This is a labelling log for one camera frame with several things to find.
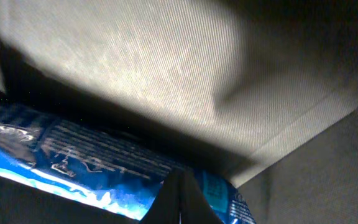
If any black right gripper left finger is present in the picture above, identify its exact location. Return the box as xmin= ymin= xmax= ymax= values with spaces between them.
xmin=139 ymin=170 xmax=181 ymax=224

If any blue Oreo cookie pack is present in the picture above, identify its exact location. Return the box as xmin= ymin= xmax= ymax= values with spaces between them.
xmin=0 ymin=103 xmax=254 ymax=223

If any black gift box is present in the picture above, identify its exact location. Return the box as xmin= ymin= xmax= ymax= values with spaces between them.
xmin=0 ymin=1 xmax=358 ymax=223

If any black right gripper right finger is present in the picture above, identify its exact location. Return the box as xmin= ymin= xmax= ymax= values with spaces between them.
xmin=180 ymin=171 xmax=223 ymax=224

